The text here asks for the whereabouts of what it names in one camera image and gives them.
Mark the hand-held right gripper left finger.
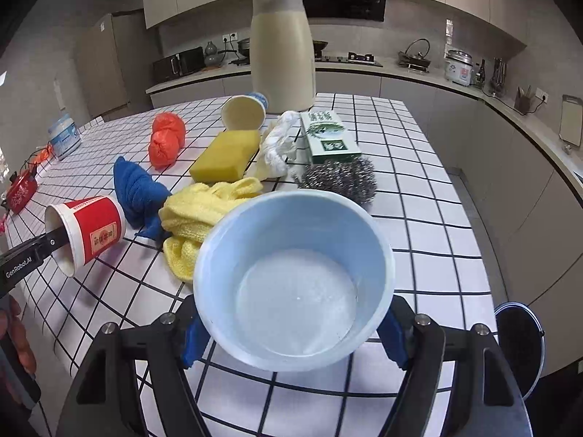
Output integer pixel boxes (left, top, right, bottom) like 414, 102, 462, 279
55, 295, 215, 437

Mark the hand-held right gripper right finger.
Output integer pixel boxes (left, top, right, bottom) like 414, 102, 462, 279
377, 296, 532, 437

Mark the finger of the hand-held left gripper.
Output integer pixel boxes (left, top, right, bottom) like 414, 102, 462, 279
33, 229, 70, 258

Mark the red paper cup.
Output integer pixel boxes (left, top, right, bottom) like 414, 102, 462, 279
44, 196, 126, 278

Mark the blue cloth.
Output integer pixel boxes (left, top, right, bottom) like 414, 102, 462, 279
113, 156, 173, 240

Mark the light blue plastic bowl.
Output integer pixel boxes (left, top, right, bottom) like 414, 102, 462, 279
192, 190, 396, 373

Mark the yellow cloth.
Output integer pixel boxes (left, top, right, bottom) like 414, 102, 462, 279
158, 177, 265, 283

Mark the black trash bin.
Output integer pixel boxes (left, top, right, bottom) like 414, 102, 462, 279
494, 302, 546, 401

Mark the orange plastic bag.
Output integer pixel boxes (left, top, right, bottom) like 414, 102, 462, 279
148, 112, 187, 169

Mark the steel wool scrubber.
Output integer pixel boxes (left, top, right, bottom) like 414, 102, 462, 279
291, 157, 379, 205

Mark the yellow sponge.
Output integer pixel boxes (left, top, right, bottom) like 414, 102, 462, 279
189, 130, 261, 184

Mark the green carton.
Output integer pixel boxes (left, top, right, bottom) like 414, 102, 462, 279
299, 109, 363, 165

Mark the white wrapper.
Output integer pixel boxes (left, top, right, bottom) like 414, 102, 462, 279
248, 110, 310, 180

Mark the white paper cup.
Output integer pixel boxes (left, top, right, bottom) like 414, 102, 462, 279
221, 92, 270, 132

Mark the person's left hand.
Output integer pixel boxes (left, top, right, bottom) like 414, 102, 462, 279
0, 297, 38, 375

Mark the red pot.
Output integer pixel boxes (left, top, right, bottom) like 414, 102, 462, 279
2, 166, 39, 214

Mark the white plastic jar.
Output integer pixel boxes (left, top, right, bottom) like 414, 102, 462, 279
48, 114, 82, 160

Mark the grey refrigerator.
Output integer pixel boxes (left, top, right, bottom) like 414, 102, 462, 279
75, 11, 160, 121

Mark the black microwave oven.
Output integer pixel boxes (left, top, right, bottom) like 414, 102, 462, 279
152, 46, 205, 82

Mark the dark knife holder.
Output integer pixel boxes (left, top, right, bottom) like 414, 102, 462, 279
514, 86, 538, 114

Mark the white rice cooker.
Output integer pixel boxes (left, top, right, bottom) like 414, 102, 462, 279
444, 49, 474, 86

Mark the metal kettle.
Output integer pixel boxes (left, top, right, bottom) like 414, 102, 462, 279
398, 39, 431, 72

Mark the metal utensil rack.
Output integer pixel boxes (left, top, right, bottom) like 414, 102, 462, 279
489, 58, 507, 97

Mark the grey cutting board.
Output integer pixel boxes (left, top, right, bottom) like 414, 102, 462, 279
558, 95, 583, 149

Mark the gas stove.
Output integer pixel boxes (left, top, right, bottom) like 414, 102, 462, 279
314, 52, 383, 67

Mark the beige thermos jug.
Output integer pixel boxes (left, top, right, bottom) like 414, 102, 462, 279
250, 0, 316, 114

